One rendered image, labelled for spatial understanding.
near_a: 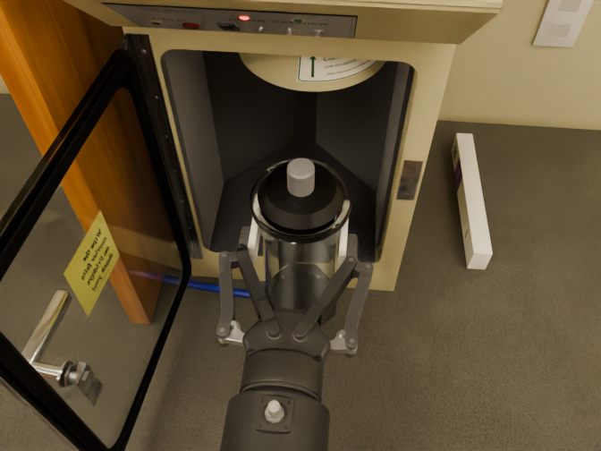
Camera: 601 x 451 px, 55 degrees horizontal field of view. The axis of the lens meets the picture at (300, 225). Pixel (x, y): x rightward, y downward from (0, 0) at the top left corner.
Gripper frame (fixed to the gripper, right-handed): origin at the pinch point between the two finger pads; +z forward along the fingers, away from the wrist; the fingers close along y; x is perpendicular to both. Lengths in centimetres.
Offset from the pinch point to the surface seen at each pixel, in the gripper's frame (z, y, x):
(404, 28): 1.5, -8.1, -24.6
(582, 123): 52, -52, 28
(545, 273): 14.3, -38.2, 26.6
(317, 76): 10.1, -0.8, -12.6
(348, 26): 1.4, -3.6, -24.5
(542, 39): 51, -38, 9
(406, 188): 8.4, -12.2, 1.9
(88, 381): -19.6, 18.2, 0.8
